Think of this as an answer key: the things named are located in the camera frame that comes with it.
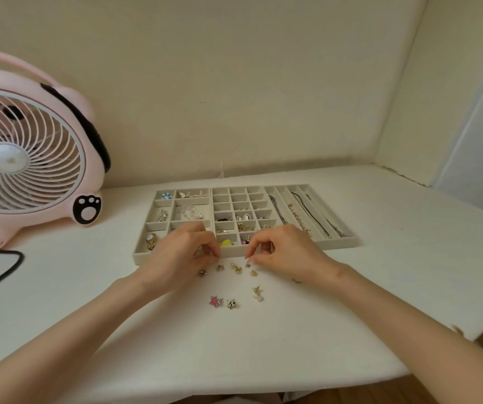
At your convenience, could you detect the silver chain necklace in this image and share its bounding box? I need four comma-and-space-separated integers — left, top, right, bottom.
268, 195, 289, 226

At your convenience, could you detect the grey necklace tray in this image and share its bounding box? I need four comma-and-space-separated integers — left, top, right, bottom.
263, 183, 361, 251

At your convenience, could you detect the pink animal-shaped desk fan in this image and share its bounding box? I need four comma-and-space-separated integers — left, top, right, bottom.
0, 47, 112, 252

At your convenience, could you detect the pile of mixed jewelry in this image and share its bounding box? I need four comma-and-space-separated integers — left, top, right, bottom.
198, 258, 304, 311

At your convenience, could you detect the person's right forearm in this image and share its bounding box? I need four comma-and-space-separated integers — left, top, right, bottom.
329, 264, 483, 404

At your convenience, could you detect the brown cord necklace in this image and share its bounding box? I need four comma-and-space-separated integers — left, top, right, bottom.
290, 192, 333, 240

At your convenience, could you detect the person's left hand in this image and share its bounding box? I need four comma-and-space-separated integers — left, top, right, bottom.
134, 222, 222, 300

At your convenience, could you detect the white table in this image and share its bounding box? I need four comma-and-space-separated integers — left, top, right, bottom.
0, 163, 483, 404

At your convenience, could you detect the white door panel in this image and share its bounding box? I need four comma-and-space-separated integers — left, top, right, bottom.
433, 42, 483, 224

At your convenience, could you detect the person's right hand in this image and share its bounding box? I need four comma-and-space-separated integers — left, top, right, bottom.
244, 224, 348, 294

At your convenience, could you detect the grey bracelet tray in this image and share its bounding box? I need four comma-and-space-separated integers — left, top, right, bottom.
132, 188, 215, 266

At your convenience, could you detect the person's left forearm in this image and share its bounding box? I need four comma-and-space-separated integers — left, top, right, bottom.
0, 275, 160, 404

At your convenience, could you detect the small pearl bead necklace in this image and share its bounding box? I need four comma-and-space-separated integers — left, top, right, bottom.
287, 203, 313, 235

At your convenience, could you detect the grey earring grid tray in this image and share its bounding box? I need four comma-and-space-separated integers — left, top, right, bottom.
210, 185, 281, 260

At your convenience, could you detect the white pearl bead bracelet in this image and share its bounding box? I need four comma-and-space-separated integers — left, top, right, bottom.
177, 206, 205, 221

